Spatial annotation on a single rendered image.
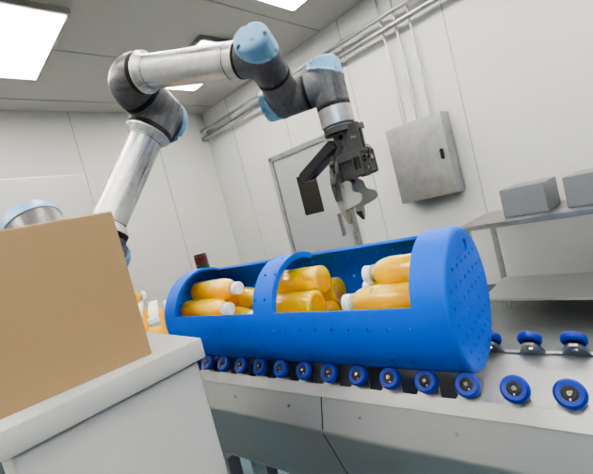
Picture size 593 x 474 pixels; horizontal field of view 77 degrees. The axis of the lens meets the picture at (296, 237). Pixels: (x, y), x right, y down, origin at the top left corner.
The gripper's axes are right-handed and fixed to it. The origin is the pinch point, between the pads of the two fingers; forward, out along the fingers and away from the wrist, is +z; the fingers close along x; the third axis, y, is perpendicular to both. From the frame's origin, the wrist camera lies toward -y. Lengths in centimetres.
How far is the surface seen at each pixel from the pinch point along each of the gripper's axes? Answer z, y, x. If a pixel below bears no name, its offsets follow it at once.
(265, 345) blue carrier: 25.4, -25.0, -13.3
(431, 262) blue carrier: 10.5, 19.0, -10.6
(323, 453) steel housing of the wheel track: 54, -17, -12
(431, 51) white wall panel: -127, -58, 331
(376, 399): 37.2, 1.5, -12.0
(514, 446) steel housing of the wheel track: 42, 26, -13
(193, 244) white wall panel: 1, -462, 292
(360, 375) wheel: 32.7, -1.2, -11.2
